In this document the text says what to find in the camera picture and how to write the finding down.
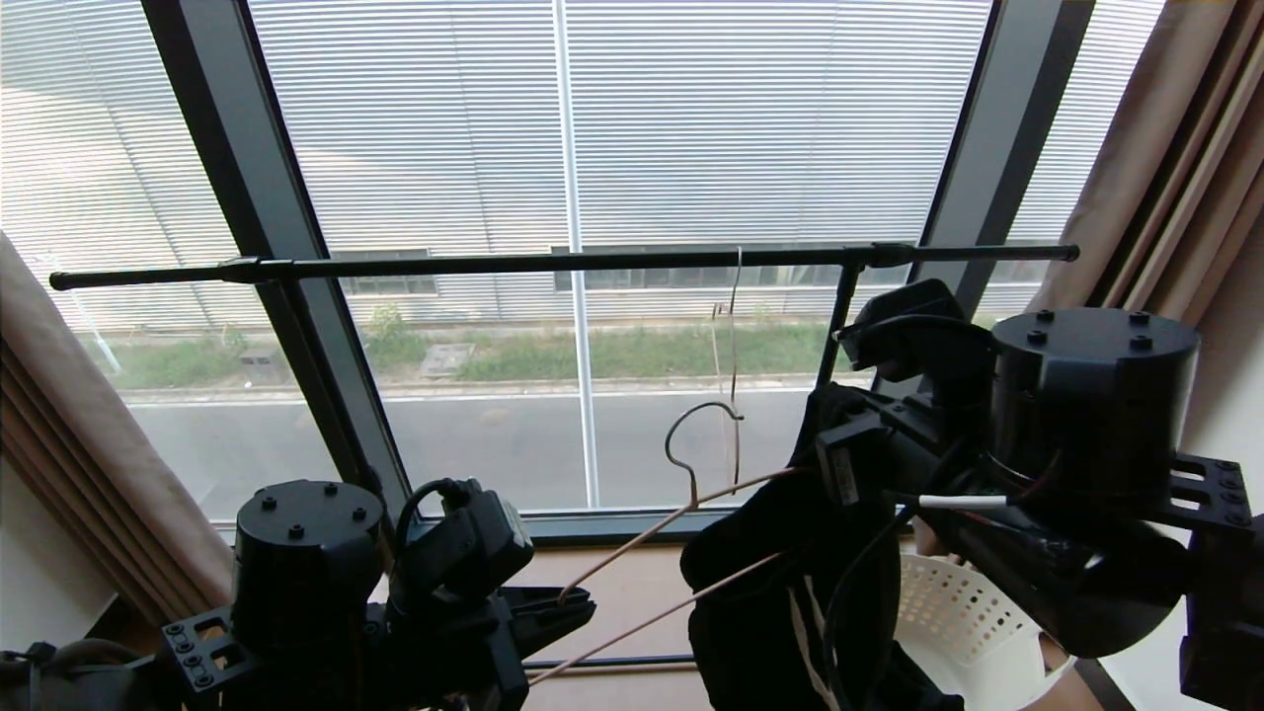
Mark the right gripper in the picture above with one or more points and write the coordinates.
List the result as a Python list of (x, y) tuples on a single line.
[(908, 464)]

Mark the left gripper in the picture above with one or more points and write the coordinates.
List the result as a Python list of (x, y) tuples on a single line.
[(444, 662)]

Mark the pink clothes hanger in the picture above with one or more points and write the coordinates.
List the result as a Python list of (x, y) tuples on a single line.
[(734, 375), (632, 538)]

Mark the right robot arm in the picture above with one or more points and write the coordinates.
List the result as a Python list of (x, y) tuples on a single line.
[(1086, 415)]

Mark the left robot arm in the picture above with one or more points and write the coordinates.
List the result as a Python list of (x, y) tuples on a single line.
[(306, 553)]

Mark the white laundry basket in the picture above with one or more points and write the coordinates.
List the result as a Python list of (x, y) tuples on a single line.
[(987, 632)]

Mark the black clothes rack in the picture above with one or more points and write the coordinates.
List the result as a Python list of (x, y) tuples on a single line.
[(444, 267)]

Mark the beige curtain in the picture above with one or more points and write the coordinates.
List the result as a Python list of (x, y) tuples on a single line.
[(79, 425), (1165, 148)]

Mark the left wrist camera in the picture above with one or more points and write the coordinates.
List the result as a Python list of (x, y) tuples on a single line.
[(484, 543)]

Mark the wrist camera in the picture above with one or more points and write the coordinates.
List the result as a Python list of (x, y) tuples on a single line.
[(908, 326), (484, 543)]

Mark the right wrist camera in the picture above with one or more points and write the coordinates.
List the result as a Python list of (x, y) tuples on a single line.
[(908, 326)]

